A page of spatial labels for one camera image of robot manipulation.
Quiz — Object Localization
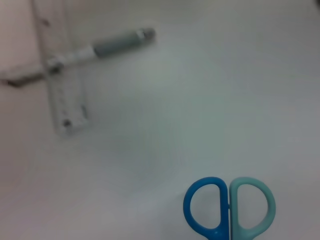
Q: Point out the blue teal scissors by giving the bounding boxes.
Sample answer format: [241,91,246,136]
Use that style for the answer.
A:
[183,176,277,240]

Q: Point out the grey white ballpoint pen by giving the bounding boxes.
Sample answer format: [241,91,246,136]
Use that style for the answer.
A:
[0,26,156,88]

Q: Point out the clear plastic ruler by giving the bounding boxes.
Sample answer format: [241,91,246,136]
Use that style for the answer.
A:
[32,0,90,136]

